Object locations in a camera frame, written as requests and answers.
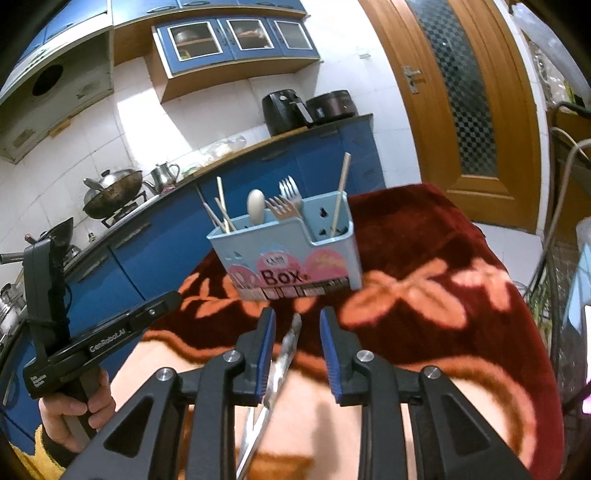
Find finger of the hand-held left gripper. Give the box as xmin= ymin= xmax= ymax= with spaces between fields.
xmin=124 ymin=290 xmax=184 ymax=332

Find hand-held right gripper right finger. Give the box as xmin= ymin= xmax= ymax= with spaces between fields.
xmin=320 ymin=306 xmax=536 ymax=480

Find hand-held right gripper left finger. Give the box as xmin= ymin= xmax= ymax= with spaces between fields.
xmin=60 ymin=307 xmax=278 ymax=480

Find light blue utensil box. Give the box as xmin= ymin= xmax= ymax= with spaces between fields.
xmin=206 ymin=194 xmax=364 ymax=302

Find wooden chopstick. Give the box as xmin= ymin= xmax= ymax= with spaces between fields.
xmin=215 ymin=176 xmax=232 ymax=232
xmin=200 ymin=199 xmax=230 ymax=233
xmin=331 ymin=153 xmax=352 ymax=237
xmin=213 ymin=198 xmax=238 ymax=232

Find beige fork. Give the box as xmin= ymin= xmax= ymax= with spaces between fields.
xmin=266 ymin=196 xmax=301 ymax=223

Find large metal fork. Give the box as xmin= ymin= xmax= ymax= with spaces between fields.
xmin=278 ymin=175 xmax=306 ymax=219

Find person's left forearm yellow sleeve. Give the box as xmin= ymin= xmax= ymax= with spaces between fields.
xmin=16 ymin=425 xmax=70 ymax=480

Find person's left hand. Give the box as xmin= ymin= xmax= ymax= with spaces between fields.
xmin=39 ymin=368 xmax=117 ymax=454

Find blue kitchen base cabinets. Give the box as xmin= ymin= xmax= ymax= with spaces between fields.
xmin=0 ymin=114 xmax=387 ymax=444

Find gas stove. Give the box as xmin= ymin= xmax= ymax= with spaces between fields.
xmin=100 ymin=193 xmax=149 ymax=228

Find dark wok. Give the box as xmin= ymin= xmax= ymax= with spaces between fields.
xmin=24 ymin=216 xmax=77 ymax=260

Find red floral blanket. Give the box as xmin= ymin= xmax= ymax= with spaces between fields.
xmin=111 ymin=183 xmax=567 ymax=480

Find wok with metal lid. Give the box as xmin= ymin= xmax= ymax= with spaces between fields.
xmin=82 ymin=168 xmax=144 ymax=220

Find steel kettle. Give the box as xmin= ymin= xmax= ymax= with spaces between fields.
xmin=150 ymin=162 xmax=181 ymax=193

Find white spoon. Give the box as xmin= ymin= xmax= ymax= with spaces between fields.
xmin=247 ymin=189 xmax=267 ymax=227

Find clear plastic bags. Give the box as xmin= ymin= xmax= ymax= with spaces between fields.
xmin=198 ymin=135 xmax=249 ymax=163

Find green onions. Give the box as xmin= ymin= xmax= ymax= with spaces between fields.
xmin=526 ymin=281 xmax=552 ymax=342

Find grey range hood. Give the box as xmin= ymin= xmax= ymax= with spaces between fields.
xmin=0 ymin=25 xmax=115 ymax=165

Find black air fryer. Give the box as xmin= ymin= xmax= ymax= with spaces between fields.
xmin=261 ymin=89 xmax=313 ymax=137

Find wooden door with glass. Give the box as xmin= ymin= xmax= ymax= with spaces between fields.
xmin=359 ymin=0 xmax=551 ymax=237

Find black rice cooker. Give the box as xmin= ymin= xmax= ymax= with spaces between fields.
xmin=305 ymin=89 xmax=360 ymax=126

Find light blue board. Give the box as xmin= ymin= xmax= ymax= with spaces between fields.
xmin=564 ymin=242 xmax=591 ymax=384

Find metal wire rack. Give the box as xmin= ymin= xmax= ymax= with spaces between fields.
xmin=530 ymin=100 xmax=591 ymax=374

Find white hose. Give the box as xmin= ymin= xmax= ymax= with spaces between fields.
xmin=539 ymin=128 xmax=591 ymax=264

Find blue glass-door wall cabinet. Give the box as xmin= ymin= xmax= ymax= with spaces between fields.
xmin=152 ymin=16 xmax=322 ymax=103

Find metal door handle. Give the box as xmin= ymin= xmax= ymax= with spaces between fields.
xmin=402 ymin=65 xmax=424 ymax=95

